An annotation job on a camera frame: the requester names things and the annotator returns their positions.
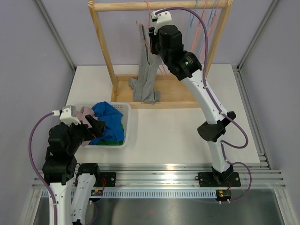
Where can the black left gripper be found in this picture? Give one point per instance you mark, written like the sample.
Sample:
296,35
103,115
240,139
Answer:
98,125

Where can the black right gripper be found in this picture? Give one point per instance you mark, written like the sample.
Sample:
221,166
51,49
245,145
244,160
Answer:
153,38

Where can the blue tank top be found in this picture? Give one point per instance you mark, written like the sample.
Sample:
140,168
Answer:
106,112

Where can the green tank top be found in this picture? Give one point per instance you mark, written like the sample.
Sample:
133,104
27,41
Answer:
111,137

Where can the mauve tank top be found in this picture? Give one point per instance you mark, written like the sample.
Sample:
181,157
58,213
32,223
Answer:
80,115

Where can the grey tank top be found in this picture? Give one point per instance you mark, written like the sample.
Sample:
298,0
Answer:
143,85

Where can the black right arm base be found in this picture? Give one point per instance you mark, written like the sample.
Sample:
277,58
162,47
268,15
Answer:
228,178

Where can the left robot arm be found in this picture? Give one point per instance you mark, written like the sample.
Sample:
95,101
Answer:
70,187

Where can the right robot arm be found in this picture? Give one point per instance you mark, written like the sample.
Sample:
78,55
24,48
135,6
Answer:
167,43

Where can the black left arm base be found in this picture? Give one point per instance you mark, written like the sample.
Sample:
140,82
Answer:
103,179

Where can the translucent white plastic basket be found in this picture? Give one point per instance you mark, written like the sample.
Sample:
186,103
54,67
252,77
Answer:
124,108

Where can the wooden clothes rack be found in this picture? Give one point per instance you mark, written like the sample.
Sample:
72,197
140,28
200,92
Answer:
174,93

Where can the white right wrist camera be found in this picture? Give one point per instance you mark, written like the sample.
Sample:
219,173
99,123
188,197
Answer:
161,19

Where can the aluminium mounting rail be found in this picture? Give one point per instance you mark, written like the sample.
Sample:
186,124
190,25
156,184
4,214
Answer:
183,175

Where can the aluminium frame post left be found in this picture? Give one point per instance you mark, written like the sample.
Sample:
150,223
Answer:
46,17

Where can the aluminium frame post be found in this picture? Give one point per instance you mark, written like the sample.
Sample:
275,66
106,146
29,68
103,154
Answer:
46,17
273,5

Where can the aluminium frame post right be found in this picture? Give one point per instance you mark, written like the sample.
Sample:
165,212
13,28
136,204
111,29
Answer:
273,5

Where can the white slotted cable duct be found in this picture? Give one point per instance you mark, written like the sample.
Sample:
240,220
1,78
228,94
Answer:
158,194

